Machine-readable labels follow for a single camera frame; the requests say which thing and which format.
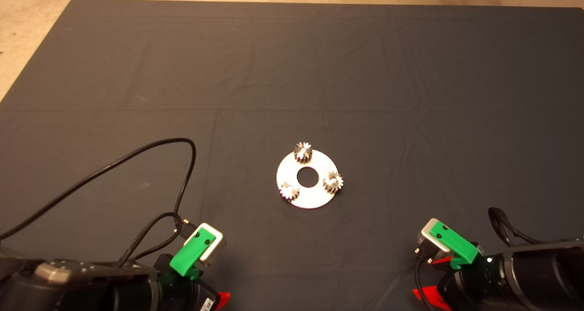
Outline dark grey table cloth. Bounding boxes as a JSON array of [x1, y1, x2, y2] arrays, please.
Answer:
[[0, 0, 584, 311]]

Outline braided black left gripper cable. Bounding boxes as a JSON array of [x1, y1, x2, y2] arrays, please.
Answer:
[[118, 212, 192, 268]]

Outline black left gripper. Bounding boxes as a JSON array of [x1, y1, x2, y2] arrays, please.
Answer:
[[153, 254, 231, 311]]

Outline round metal carrier plate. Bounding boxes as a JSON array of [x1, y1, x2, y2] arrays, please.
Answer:
[[276, 150, 340, 209]]

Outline green right camera mount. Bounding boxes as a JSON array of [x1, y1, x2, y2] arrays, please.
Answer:
[[430, 224, 480, 270]]

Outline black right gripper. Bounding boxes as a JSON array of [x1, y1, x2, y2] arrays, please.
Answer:
[[413, 244, 505, 311]]

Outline smooth black left camera cable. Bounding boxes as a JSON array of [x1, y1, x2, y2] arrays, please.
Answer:
[[0, 138, 198, 241]]

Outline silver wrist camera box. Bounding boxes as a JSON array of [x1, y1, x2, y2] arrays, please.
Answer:
[[418, 218, 452, 259], [182, 223, 226, 267]]

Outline dark gear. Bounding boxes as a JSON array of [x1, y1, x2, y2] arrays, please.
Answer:
[[323, 171, 344, 194]]

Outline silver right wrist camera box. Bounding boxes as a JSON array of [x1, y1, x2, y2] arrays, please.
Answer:
[[418, 218, 452, 259]]

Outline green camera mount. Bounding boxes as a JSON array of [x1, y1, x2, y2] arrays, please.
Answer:
[[430, 224, 480, 270], [170, 227, 216, 280]]

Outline small steel planetary gear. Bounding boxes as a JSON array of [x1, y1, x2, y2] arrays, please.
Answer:
[[294, 141, 313, 164], [280, 182, 300, 201]]

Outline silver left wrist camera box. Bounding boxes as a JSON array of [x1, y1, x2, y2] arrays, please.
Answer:
[[182, 223, 226, 267]]

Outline green left camera mount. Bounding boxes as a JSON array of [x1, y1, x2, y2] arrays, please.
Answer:
[[170, 227, 216, 280]]

